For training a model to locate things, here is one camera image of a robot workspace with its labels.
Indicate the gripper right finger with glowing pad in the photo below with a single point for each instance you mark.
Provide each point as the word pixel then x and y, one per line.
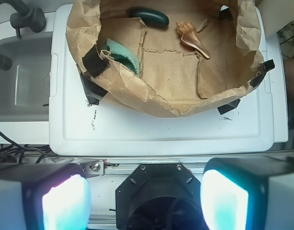
pixel 254 193

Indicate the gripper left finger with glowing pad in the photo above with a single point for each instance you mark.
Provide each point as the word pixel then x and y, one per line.
pixel 44 197

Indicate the orange spiral conch shell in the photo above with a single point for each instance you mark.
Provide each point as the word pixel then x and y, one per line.
pixel 189 36

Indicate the white plastic bin lid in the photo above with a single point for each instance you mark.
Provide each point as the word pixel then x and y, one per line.
pixel 79 128

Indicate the black tape piece bottom right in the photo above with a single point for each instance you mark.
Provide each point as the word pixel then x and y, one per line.
pixel 228 107

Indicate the black tape piece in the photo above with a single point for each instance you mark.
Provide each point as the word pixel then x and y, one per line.
pixel 94 93
pixel 228 107

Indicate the grey plastic tub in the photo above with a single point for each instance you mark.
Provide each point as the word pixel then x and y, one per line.
pixel 25 88

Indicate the black tape piece left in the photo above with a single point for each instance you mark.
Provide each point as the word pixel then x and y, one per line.
pixel 94 93

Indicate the crumpled brown paper bag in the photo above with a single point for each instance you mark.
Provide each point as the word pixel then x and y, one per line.
pixel 175 80

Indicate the green foam sponge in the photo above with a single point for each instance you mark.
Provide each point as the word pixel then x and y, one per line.
pixel 123 55

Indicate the black faucet fixture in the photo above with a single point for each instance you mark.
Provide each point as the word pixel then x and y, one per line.
pixel 25 16

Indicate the dark green cucumber toy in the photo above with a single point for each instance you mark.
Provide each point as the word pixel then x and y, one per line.
pixel 150 16

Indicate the aluminium frame rail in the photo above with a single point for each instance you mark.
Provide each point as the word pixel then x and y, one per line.
pixel 125 166

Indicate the black octagonal mount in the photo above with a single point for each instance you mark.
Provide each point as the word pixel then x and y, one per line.
pixel 159 197

